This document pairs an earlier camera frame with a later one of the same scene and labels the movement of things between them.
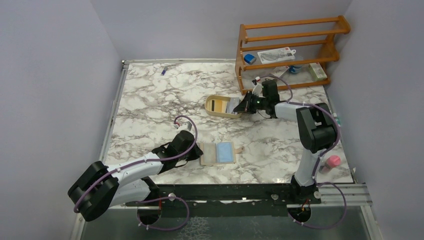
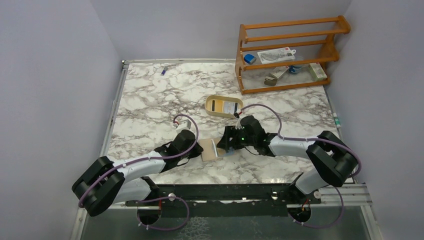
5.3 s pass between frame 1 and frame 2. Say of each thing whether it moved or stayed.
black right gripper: moved
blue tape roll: stayed
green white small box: stayed
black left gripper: stayed
